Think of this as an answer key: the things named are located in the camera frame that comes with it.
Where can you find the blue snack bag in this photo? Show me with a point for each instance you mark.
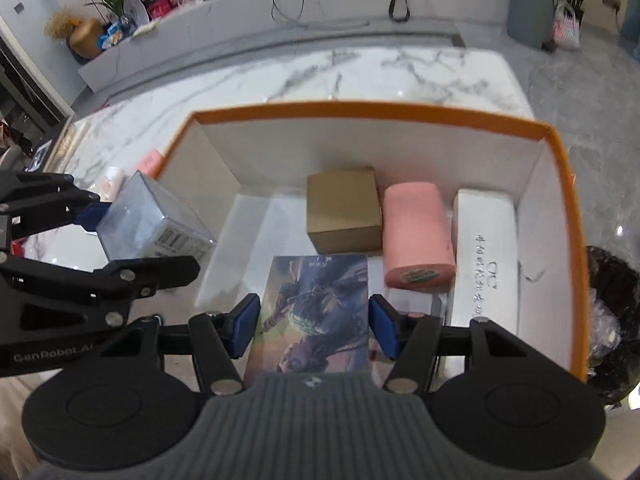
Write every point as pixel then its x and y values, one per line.
pixel 111 35

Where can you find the black hardcover book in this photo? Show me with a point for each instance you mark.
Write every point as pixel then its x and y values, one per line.
pixel 42 152

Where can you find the clear water bottle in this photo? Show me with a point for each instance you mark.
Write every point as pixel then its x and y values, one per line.
pixel 135 12

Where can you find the small brown cardboard box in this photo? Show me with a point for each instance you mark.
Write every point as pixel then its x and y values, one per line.
pixel 342 210

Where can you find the pink square case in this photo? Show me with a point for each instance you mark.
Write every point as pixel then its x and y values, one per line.
pixel 149 162

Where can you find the golden vase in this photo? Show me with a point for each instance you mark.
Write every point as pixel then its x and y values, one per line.
pixel 87 37

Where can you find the orange cardboard box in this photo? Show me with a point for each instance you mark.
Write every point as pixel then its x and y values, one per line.
pixel 350 147

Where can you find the pink cylinder roll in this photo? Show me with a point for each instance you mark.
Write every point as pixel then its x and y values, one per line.
pixel 417 235

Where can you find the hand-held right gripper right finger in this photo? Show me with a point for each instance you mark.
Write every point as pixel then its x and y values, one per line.
pixel 384 327

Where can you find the long white box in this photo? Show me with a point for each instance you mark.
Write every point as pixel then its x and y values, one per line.
pixel 487 240

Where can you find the pink white woven bag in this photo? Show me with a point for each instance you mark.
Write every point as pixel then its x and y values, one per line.
pixel 567 27

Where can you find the grey trash bin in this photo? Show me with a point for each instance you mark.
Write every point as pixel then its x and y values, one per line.
pixel 531 7

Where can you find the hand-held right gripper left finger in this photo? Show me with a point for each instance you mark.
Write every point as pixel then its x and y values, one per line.
pixel 243 327

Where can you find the marble television console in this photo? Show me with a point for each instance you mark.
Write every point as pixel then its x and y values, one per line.
pixel 225 25

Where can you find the dried flower bunch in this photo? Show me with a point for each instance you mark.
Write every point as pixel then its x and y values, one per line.
pixel 60 25

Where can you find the wall socket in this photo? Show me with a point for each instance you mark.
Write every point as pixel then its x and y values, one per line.
pixel 611 1

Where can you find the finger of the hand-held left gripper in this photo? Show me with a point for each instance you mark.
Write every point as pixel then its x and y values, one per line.
pixel 150 272
pixel 90 215

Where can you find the white printed cup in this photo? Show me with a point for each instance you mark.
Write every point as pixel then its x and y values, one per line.
pixel 113 182

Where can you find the black trash bag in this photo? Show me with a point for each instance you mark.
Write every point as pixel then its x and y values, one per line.
pixel 610 320

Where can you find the art cover book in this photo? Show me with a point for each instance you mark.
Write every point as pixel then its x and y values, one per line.
pixel 310 310

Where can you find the clear plastic box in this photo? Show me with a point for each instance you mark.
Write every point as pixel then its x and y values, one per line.
pixel 145 215

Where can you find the red box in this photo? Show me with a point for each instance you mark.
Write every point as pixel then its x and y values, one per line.
pixel 159 7

